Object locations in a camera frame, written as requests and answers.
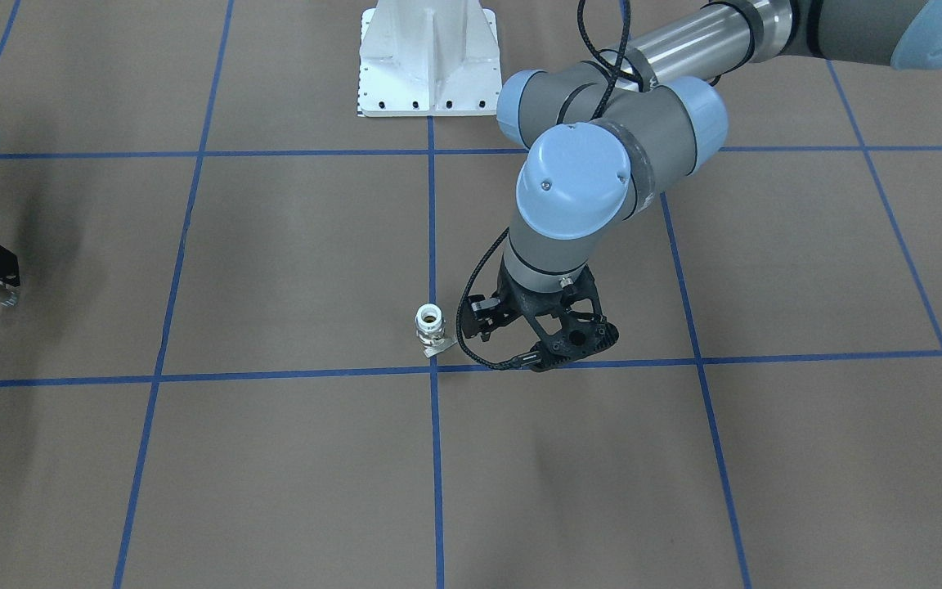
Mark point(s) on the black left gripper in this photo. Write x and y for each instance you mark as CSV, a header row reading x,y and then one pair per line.
x,y
487,314

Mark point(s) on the white PPR pipe fitting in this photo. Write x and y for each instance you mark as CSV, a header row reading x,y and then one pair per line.
x,y
431,329

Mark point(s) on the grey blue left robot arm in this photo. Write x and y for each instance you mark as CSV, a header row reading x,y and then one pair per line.
x,y
606,136

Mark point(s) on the white metal robot base mount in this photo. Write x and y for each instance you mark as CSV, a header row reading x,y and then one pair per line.
x,y
428,58

